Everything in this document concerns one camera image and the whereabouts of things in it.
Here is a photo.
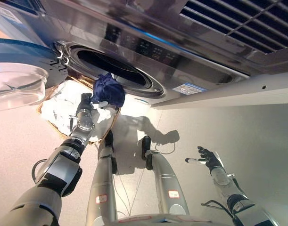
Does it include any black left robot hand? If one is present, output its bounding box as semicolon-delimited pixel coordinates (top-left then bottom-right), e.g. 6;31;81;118
76;92;109;118

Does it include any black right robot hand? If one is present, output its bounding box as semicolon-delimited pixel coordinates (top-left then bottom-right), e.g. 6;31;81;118
185;146;225;169

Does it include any navy blue garment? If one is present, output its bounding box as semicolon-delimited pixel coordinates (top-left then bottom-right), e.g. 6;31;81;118
90;72;126;109

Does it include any white clothes pile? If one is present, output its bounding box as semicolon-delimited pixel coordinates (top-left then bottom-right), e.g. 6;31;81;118
41;80;118;142

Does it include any brown wicker laundry basket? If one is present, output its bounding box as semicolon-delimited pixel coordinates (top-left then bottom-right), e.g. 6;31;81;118
36;74;122;144

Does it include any round glass washing machine door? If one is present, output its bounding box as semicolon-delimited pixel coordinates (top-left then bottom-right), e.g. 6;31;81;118
0;37;69;112

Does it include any grey front-load washing machine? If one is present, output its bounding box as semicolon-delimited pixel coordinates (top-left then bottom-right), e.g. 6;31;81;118
50;22;251;106

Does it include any silver right robot leg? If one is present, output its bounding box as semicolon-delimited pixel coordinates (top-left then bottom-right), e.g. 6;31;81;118
141;135;190;216

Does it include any silver robot leg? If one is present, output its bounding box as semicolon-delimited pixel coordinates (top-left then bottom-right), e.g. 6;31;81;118
85;130;119;226
141;135;190;216

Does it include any white appliance cabinet surround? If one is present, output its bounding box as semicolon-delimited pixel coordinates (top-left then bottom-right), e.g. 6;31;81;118
150;70;288;109

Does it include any blue white energy label sticker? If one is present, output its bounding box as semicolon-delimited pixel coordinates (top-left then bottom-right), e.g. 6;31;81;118
172;82;208;96

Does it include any grey robot torso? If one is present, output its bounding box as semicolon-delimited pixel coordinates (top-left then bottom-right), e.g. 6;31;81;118
117;213;213;226

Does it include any silver left robot leg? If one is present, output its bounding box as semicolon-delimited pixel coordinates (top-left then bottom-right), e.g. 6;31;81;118
85;130;119;226

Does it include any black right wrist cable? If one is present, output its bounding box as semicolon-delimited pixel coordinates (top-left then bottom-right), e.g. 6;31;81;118
201;200;232;213

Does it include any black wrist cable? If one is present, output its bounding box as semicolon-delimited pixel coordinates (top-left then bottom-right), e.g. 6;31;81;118
201;200;232;213
31;158;50;187

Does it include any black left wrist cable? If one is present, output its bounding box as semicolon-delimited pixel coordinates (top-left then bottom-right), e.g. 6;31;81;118
31;158;50;187

